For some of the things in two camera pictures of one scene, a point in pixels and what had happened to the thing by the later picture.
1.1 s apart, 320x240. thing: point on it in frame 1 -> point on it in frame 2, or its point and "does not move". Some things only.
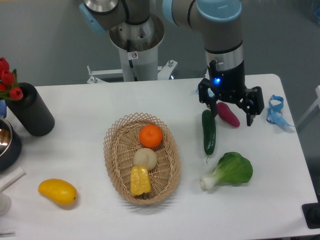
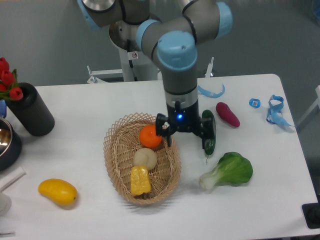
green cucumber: [209, 132] does not move
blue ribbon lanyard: [274, 115] does not move
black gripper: [229, 85] -> [183, 119]
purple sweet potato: [225, 112] does not move
